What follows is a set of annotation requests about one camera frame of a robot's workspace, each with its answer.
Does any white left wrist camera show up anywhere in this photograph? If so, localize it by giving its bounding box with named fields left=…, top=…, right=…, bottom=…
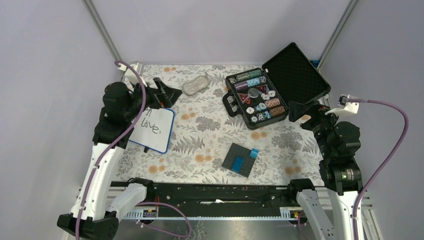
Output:
left=117, top=61, right=143, bottom=87

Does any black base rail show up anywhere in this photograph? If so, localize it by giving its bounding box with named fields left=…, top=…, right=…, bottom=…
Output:
left=110, top=178, right=315, bottom=220

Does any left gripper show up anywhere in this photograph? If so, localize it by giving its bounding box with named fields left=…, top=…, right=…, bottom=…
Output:
left=124, top=77, right=183, bottom=120

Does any black poker chip case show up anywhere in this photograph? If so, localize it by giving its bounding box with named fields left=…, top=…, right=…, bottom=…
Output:
left=222, top=42, right=331, bottom=130

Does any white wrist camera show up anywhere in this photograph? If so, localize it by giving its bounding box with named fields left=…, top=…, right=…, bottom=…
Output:
left=324, top=94, right=359, bottom=118
left=117, top=61, right=143, bottom=87

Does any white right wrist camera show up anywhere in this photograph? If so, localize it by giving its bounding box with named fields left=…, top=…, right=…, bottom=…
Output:
left=324, top=94, right=359, bottom=118

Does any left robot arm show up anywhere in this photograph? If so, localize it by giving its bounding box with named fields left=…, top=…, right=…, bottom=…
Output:
left=56, top=77, right=182, bottom=240

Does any dark blue lego brick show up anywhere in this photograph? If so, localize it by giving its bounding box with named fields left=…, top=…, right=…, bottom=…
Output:
left=231, top=156, right=244, bottom=173

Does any blue framed whiteboard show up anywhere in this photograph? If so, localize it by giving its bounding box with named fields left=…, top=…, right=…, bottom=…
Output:
left=129, top=108, right=176, bottom=154

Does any grey mesh sponge eraser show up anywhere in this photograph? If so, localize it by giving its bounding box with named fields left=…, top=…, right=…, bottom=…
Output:
left=181, top=75, right=210, bottom=96

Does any light blue lego brick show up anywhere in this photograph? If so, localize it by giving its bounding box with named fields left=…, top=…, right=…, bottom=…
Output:
left=249, top=148, right=259, bottom=159

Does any floral table mat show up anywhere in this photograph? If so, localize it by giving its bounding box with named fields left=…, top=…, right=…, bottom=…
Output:
left=113, top=65, right=324, bottom=186

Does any dark grey lego baseplate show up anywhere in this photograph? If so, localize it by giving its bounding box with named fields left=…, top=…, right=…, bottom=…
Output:
left=221, top=143, right=259, bottom=178

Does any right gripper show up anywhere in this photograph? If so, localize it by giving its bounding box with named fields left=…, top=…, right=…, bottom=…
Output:
left=287, top=98, right=345, bottom=157

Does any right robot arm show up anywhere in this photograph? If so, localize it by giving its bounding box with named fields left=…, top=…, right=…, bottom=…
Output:
left=286, top=100, right=365, bottom=240

